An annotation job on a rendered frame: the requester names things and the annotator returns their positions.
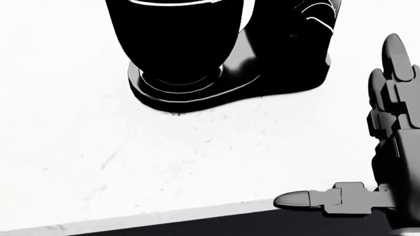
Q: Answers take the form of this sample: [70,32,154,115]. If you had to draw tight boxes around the black stand mixer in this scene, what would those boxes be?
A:
[127,0,343,114]

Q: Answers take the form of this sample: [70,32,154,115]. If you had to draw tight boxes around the black stand mixer bowl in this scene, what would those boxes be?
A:
[105,0,256,86]

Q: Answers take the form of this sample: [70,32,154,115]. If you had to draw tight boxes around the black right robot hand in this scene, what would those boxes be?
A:
[273,33,420,231]

